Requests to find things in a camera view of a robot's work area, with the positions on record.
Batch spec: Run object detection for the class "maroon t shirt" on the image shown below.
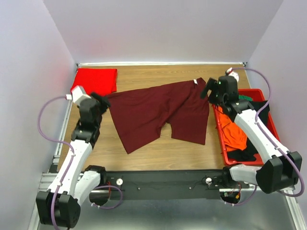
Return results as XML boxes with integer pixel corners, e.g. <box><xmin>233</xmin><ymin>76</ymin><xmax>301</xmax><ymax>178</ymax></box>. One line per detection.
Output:
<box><xmin>108</xmin><ymin>78</ymin><xmax>209</xmax><ymax>154</ymax></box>

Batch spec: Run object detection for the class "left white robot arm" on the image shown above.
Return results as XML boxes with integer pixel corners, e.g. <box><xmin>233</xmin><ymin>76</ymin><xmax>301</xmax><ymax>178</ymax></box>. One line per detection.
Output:
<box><xmin>35</xmin><ymin>92</ymin><xmax>111</xmax><ymax>230</ymax></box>

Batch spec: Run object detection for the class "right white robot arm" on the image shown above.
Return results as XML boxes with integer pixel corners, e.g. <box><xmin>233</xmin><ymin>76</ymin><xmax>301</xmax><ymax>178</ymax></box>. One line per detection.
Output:
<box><xmin>201</xmin><ymin>76</ymin><xmax>305</xmax><ymax>196</ymax></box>

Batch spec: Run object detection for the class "green t shirt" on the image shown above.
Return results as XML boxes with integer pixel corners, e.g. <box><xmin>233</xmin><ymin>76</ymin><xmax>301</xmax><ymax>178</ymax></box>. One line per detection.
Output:
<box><xmin>238</xmin><ymin>95</ymin><xmax>253</xmax><ymax>102</ymax></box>

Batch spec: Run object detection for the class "folded red t shirt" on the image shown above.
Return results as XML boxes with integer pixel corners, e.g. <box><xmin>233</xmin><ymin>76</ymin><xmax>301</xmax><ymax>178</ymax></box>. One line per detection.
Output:
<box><xmin>71</xmin><ymin>68</ymin><xmax>118</xmax><ymax>96</ymax></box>

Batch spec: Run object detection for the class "red plastic bin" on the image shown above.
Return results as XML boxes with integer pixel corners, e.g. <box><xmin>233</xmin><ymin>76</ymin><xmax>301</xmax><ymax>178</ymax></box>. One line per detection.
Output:
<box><xmin>212</xmin><ymin>89</ymin><xmax>279</xmax><ymax>166</ymax></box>

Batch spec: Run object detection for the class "orange t shirt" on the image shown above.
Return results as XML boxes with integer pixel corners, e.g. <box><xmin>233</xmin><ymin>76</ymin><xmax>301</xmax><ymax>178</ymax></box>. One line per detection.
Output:
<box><xmin>217</xmin><ymin>107</ymin><xmax>247</xmax><ymax>152</ymax></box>

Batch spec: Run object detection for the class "black t shirt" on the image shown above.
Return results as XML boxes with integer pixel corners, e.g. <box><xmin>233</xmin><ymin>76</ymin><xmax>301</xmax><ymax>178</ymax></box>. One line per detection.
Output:
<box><xmin>226</xmin><ymin>100</ymin><xmax>270</xmax><ymax>162</ymax></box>

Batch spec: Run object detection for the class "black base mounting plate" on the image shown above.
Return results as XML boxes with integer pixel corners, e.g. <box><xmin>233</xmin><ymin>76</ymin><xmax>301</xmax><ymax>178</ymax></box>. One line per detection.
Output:
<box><xmin>88</xmin><ymin>169</ymin><xmax>251</xmax><ymax>201</ymax></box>

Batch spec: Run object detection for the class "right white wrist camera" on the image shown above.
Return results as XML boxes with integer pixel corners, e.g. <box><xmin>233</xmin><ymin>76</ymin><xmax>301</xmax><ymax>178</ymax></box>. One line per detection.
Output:
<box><xmin>225</xmin><ymin>68</ymin><xmax>239</xmax><ymax>82</ymax></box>

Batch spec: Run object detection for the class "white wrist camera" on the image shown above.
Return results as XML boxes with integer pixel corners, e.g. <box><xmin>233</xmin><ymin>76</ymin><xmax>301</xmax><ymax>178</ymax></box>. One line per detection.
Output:
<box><xmin>225</xmin><ymin>68</ymin><xmax>239</xmax><ymax>82</ymax></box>
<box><xmin>65</xmin><ymin>85</ymin><xmax>91</xmax><ymax>106</ymax></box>

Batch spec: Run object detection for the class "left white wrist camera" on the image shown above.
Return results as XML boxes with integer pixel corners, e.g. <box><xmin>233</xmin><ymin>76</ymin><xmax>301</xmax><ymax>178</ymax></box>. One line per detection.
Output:
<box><xmin>65</xmin><ymin>85</ymin><xmax>91</xmax><ymax>106</ymax></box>

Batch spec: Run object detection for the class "aluminium frame rail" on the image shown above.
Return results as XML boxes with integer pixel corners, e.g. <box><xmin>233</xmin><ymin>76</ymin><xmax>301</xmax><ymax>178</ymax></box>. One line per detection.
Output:
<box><xmin>38</xmin><ymin>171</ymin><xmax>84</xmax><ymax>192</ymax></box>

